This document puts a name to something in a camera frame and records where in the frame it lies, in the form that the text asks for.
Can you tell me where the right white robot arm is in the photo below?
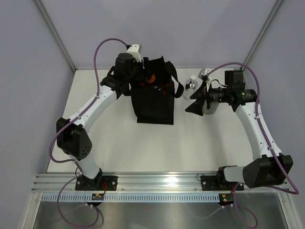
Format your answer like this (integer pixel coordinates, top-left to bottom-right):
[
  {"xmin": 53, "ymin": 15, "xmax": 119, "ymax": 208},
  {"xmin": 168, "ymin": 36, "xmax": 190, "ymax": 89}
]
[{"xmin": 186, "ymin": 69, "xmax": 293, "ymax": 189}]

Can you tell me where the black canvas tote bag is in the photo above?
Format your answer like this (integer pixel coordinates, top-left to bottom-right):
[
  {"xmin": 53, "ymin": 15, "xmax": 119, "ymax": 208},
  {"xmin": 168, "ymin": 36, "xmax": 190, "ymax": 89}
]
[{"xmin": 130, "ymin": 57, "xmax": 184, "ymax": 125}]

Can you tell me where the orange bottle blue cap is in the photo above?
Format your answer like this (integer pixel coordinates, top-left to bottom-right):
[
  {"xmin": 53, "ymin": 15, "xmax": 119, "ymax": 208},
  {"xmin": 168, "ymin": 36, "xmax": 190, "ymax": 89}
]
[{"xmin": 146, "ymin": 74, "xmax": 156, "ymax": 84}]

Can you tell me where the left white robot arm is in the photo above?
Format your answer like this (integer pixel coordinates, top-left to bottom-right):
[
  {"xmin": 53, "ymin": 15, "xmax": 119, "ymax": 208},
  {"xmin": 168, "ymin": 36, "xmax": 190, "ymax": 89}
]
[{"xmin": 56, "ymin": 52, "xmax": 151, "ymax": 190}]

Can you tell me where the right aluminium frame post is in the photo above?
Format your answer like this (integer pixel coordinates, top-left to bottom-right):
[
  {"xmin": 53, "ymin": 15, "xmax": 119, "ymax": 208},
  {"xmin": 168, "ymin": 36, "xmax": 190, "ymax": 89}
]
[{"xmin": 243, "ymin": 0, "xmax": 285, "ymax": 65}]

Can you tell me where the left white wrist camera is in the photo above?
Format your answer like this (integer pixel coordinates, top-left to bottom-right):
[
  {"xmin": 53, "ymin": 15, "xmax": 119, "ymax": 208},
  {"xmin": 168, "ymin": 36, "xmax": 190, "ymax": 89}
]
[{"xmin": 126, "ymin": 44, "xmax": 142, "ymax": 62}]

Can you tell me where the grey-green pump bottle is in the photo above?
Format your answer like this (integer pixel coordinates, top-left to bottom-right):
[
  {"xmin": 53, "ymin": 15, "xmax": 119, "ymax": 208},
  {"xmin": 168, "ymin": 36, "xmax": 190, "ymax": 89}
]
[{"xmin": 203, "ymin": 103, "xmax": 219, "ymax": 115}]

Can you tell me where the dark red Fairy bottle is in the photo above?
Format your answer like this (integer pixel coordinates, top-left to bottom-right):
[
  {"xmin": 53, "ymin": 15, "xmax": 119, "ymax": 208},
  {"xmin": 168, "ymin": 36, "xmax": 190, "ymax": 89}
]
[{"xmin": 154, "ymin": 83, "xmax": 169, "ymax": 94}]

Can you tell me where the white slotted cable duct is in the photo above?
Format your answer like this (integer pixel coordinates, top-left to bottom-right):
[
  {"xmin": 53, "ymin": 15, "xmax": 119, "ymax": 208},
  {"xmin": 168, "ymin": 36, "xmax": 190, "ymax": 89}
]
[{"xmin": 41, "ymin": 193, "xmax": 220, "ymax": 203}]

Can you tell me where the aluminium frame post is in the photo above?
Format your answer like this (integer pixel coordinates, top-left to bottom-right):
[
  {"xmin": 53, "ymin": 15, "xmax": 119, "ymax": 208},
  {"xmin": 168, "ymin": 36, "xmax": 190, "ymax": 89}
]
[
  {"xmin": 33, "ymin": 0, "xmax": 77, "ymax": 73},
  {"xmin": 243, "ymin": 0, "xmax": 285, "ymax": 65}
]

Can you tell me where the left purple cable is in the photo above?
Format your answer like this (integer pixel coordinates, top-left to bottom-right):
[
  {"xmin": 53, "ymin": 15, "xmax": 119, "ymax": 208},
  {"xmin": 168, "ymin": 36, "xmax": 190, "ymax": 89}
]
[{"xmin": 49, "ymin": 38, "xmax": 128, "ymax": 164}]

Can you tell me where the aluminium mounting rail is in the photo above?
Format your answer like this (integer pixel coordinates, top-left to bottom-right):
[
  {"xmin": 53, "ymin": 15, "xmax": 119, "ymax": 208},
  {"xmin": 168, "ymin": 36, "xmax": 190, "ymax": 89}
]
[{"xmin": 30, "ymin": 173, "xmax": 290, "ymax": 193}]

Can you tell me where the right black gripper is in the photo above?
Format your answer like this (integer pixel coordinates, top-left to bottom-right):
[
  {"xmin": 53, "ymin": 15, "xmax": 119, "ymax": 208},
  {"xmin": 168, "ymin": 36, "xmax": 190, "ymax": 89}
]
[{"xmin": 186, "ymin": 80, "xmax": 231, "ymax": 116}]

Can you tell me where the silver metal bottle white cap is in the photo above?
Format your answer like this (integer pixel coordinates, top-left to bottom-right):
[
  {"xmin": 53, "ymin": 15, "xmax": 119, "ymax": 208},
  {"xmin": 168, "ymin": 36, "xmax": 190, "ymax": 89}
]
[{"xmin": 183, "ymin": 75, "xmax": 198, "ymax": 100}]

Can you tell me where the left aluminium frame post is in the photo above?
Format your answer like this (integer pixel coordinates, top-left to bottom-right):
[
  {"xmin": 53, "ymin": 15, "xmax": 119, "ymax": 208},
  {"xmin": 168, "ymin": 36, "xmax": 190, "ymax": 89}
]
[{"xmin": 33, "ymin": 0, "xmax": 77, "ymax": 73}]

